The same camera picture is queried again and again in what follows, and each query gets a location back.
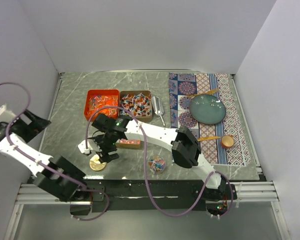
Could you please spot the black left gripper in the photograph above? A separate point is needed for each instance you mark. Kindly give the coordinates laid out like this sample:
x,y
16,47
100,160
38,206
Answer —
x,y
34,128

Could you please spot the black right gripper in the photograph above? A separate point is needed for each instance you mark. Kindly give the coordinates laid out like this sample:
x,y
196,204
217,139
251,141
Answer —
x,y
104,156

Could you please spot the gold tin of star candies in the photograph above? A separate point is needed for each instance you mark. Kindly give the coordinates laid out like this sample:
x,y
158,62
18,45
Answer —
x,y
128,144

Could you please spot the orange tin of lollipops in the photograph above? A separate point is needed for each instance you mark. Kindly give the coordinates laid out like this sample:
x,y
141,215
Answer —
x,y
99,98

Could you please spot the beige tin of small lollipops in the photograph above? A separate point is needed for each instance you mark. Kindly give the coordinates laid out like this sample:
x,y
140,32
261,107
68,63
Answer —
x,y
138,103

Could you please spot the gold jar lid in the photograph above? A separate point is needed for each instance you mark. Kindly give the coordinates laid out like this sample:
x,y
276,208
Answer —
x,y
95,163

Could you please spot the silver metal scoop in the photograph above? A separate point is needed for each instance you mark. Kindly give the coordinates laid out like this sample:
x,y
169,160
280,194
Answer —
x,y
158,108

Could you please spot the clear plastic jar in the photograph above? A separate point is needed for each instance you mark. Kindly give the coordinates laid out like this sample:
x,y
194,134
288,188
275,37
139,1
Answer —
x,y
157,164

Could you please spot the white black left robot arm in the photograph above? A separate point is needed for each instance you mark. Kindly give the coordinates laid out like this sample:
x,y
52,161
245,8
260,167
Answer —
x,y
55,175

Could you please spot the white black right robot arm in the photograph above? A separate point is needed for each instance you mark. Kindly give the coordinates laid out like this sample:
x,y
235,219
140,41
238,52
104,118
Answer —
x,y
185,148

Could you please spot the patterned blue placemat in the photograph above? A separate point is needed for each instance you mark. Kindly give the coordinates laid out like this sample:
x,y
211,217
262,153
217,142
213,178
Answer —
x,y
181,85

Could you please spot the teal ceramic plate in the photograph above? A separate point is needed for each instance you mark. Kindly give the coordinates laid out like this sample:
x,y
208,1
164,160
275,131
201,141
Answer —
x,y
207,109

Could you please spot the copper cup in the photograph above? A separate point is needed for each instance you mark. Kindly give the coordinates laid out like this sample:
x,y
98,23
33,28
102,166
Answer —
x,y
227,141

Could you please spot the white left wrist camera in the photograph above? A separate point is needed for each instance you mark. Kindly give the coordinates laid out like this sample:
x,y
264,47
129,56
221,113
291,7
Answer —
x,y
6,114

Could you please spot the black aluminium mounting rail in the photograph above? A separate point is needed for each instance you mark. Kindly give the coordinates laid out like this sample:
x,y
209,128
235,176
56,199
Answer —
x,y
133,195

